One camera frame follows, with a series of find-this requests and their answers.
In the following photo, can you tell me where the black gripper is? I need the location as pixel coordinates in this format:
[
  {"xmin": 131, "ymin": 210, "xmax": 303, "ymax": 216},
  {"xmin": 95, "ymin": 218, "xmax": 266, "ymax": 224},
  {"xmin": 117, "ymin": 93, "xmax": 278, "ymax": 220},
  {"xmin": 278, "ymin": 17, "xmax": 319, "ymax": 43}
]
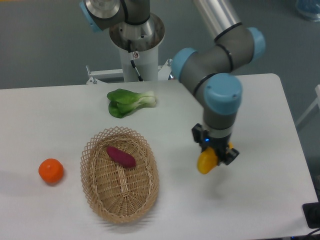
[{"xmin": 191, "ymin": 123, "xmax": 239, "ymax": 166}]

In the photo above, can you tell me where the yellow mango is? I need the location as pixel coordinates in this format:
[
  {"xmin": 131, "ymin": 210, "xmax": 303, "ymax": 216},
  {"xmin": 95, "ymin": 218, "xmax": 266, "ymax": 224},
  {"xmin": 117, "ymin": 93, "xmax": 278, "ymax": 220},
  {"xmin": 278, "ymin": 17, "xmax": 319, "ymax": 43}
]
[{"xmin": 197, "ymin": 146, "xmax": 229, "ymax": 175}]

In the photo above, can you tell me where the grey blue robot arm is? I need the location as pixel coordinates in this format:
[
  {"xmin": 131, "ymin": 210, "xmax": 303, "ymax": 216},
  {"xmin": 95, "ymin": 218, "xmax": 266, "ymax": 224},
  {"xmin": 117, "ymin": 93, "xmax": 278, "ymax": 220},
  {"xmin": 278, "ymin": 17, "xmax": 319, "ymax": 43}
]
[{"xmin": 79, "ymin": 0, "xmax": 266, "ymax": 167}]

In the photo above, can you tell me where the woven wicker basket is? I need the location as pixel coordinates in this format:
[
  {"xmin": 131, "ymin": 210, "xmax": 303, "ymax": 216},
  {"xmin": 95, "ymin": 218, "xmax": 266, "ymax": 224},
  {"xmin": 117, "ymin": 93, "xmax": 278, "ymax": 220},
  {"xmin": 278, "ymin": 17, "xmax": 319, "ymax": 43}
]
[{"xmin": 80, "ymin": 126, "xmax": 160, "ymax": 224}]

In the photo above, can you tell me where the purple sweet potato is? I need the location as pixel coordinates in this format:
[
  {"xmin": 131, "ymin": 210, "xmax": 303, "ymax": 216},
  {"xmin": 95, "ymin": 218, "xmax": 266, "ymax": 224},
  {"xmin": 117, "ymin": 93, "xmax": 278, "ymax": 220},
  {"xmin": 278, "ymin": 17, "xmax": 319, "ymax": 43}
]
[{"xmin": 106, "ymin": 146, "xmax": 136, "ymax": 168}]

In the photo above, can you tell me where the green bok choy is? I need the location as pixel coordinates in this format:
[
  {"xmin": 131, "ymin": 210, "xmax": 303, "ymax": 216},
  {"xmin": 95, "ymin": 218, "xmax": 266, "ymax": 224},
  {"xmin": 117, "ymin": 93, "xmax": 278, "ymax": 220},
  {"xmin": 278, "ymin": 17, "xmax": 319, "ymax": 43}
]
[{"xmin": 106, "ymin": 88, "xmax": 157, "ymax": 119}]

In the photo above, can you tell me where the black device at edge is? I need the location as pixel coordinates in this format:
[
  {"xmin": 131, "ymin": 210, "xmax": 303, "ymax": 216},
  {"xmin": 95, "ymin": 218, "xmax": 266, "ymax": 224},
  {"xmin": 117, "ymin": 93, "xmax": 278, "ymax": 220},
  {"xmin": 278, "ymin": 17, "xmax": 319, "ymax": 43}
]
[{"xmin": 302, "ymin": 202, "xmax": 320, "ymax": 229}]

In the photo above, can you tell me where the blue object top right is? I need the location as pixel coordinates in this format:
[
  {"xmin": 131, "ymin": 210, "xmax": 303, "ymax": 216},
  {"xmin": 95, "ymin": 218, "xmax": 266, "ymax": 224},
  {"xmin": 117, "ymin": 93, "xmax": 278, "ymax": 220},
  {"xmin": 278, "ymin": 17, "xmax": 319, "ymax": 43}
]
[{"xmin": 295, "ymin": 0, "xmax": 320, "ymax": 22}]

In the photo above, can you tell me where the orange tangerine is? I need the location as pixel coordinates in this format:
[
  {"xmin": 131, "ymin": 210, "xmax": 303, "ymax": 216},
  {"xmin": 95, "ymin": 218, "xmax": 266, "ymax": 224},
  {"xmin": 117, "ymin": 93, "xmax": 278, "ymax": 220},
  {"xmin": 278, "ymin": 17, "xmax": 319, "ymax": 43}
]
[{"xmin": 38, "ymin": 158, "xmax": 64, "ymax": 184}]

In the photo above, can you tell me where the white metal mounting frame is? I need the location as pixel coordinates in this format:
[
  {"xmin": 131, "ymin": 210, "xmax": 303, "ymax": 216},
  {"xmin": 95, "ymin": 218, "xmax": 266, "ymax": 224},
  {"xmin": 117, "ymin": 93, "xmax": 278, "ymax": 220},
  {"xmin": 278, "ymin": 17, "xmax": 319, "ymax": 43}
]
[{"xmin": 85, "ymin": 58, "xmax": 175, "ymax": 85}]

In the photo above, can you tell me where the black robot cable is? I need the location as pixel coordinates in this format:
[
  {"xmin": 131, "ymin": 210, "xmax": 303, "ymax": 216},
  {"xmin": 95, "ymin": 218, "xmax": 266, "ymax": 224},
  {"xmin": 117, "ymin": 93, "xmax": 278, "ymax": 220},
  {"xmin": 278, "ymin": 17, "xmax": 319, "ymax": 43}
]
[{"xmin": 126, "ymin": 39, "xmax": 145, "ymax": 82}]

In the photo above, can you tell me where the white frame at right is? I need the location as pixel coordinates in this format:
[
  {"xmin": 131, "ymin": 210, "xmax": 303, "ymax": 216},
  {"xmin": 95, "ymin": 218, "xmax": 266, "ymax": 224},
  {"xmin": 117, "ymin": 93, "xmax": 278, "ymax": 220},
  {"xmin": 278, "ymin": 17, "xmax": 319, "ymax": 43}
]
[{"xmin": 295, "ymin": 84, "xmax": 320, "ymax": 130}]

